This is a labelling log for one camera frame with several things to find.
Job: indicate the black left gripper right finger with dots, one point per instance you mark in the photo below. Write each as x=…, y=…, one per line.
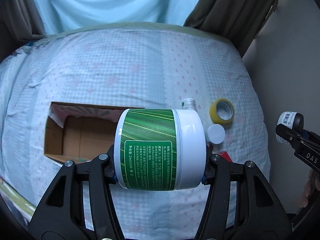
x=259, y=213

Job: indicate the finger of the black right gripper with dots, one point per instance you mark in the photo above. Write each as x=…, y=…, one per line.
x=292, y=137

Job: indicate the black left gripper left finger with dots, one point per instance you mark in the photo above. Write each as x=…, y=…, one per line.
x=60, y=212

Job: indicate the red rectangular box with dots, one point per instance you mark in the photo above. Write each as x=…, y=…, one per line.
x=226, y=156

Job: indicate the pale green white-lid jar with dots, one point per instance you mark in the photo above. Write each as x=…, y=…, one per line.
x=216, y=134

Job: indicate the green label white jar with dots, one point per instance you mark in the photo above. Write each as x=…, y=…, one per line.
x=159, y=149

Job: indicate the white medicine bottle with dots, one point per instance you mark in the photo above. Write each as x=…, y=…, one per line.
x=189, y=104

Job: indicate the black jar with barcode label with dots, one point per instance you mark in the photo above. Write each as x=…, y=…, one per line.
x=292, y=120

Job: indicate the person's right hand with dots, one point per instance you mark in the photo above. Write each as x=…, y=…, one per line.
x=311, y=185

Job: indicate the open cardboard box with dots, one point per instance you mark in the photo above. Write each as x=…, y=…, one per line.
x=80, y=132

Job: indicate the yellow tape roll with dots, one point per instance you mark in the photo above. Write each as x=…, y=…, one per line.
x=222, y=112

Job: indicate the brown right drape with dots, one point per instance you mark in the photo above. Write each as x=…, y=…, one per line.
x=239, y=21

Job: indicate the checkered light blue bedspread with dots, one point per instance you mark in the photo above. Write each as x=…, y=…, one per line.
x=146, y=67

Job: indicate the grey left drape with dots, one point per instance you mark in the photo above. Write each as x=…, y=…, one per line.
x=22, y=20

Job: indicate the light blue sheer curtain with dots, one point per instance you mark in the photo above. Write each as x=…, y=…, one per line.
x=65, y=15

